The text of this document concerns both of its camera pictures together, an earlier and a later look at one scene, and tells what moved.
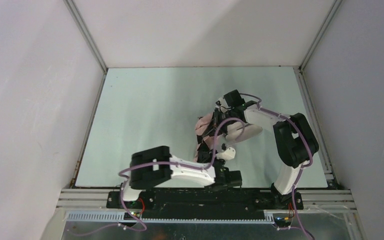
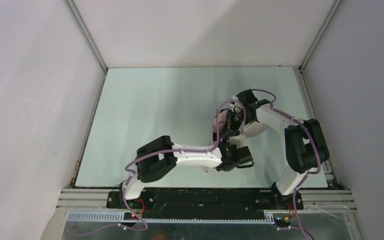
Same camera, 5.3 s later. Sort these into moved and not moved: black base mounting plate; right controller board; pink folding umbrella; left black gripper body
Moved: left black gripper body; pink folding umbrella
Not moved: black base mounting plate; right controller board
